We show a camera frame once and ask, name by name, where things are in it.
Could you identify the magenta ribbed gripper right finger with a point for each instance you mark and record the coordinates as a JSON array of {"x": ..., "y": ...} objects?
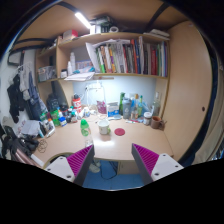
[{"x": 153, "y": 166}]

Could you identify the dark hanging clothes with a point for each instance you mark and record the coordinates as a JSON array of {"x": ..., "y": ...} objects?
[{"x": 23, "y": 95}]

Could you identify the clear bottle with green cap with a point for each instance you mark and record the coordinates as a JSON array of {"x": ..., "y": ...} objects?
[{"x": 86, "y": 132}]

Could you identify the round red coaster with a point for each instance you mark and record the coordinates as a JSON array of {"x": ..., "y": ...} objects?
[{"x": 119, "y": 131}]

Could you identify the grey shaker bottle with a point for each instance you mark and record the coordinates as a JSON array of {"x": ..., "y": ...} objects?
[{"x": 126, "y": 108}]

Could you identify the wooden bookshelf unit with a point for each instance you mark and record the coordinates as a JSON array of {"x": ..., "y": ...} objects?
[{"x": 59, "y": 56}]

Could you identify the ceiling strip light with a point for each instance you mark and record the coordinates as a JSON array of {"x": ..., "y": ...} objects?
[{"x": 83, "y": 20}]

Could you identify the brown ceramic mug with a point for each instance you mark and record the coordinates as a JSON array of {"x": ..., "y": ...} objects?
[{"x": 157, "y": 123}]

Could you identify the stack of white papers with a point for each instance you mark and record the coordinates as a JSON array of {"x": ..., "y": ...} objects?
[{"x": 80, "y": 76}]

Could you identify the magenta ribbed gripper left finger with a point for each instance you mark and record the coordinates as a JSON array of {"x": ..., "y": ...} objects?
[{"x": 73, "y": 168}]

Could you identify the row of colourful books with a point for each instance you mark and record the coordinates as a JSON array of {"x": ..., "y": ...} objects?
[{"x": 134, "y": 56}]

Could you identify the white cup with green rim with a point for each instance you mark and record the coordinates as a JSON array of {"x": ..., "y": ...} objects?
[{"x": 104, "y": 128}]

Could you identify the white spray bottle on shelf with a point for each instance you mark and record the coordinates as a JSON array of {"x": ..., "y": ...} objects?
[{"x": 72, "y": 61}]

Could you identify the clear glass bottle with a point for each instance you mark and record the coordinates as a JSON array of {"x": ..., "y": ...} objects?
[{"x": 156, "y": 105}]

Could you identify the red and white canister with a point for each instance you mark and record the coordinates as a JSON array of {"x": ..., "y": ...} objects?
[{"x": 76, "y": 103}]

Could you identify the pink snack bag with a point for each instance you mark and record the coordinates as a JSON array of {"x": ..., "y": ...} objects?
[{"x": 101, "y": 107}]

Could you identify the green bottle at back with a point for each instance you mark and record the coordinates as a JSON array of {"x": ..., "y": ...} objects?
[{"x": 122, "y": 95}]

